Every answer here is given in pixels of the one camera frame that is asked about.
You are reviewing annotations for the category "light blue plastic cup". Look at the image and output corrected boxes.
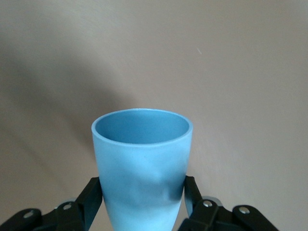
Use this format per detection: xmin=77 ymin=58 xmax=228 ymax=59
xmin=91 ymin=108 xmax=194 ymax=231

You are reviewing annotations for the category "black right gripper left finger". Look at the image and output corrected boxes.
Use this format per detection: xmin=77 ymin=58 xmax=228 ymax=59
xmin=0 ymin=177 xmax=106 ymax=231

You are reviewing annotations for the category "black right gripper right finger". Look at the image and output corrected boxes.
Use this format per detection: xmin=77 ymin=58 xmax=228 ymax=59
xmin=178 ymin=176 xmax=280 ymax=231

